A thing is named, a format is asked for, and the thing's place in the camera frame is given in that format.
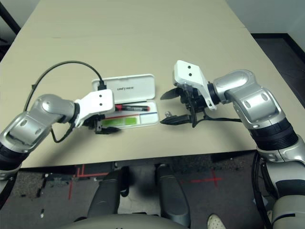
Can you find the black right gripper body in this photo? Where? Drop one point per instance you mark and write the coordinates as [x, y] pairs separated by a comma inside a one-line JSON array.
[[195, 102]]

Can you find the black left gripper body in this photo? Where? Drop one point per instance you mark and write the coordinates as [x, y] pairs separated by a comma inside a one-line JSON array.
[[94, 121]]

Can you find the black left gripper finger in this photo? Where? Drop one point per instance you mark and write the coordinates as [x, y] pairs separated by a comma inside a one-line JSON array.
[[110, 130]]

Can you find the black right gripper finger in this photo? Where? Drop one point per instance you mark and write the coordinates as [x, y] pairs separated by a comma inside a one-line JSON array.
[[177, 120], [171, 94]]

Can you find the small silver black cylinder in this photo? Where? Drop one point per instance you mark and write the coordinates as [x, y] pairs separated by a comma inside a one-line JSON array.
[[168, 113]]

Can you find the green white eraser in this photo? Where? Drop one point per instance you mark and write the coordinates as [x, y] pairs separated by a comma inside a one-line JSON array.
[[121, 121]]

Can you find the red black marker pen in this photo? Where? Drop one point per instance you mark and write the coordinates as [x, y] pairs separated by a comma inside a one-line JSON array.
[[133, 108]]

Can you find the white plastic pencil case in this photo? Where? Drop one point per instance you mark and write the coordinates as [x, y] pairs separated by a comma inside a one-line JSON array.
[[138, 83]]

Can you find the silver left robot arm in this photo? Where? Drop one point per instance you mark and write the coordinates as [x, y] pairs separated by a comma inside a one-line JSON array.
[[47, 107]]

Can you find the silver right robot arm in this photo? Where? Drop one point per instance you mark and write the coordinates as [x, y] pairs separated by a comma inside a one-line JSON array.
[[238, 83]]

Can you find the dark grey robot left leg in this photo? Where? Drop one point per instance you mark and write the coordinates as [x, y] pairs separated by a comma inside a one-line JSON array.
[[107, 190]]

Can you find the dark grey robot leg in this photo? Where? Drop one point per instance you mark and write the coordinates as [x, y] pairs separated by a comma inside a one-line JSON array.
[[171, 190], [107, 190]]

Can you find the dark grey robot right leg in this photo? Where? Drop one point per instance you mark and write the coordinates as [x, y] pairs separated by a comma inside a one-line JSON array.
[[171, 190]]

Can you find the beige robot torso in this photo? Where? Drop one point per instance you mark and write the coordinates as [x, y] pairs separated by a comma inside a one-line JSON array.
[[119, 223]]

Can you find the white perforated shoe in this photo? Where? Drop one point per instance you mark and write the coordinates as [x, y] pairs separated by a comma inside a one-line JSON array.
[[215, 221]]

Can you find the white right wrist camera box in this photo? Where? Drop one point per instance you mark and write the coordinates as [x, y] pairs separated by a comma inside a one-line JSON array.
[[188, 71]]

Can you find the black metal furniture frame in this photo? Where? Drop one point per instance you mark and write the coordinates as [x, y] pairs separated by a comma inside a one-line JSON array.
[[9, 19]]

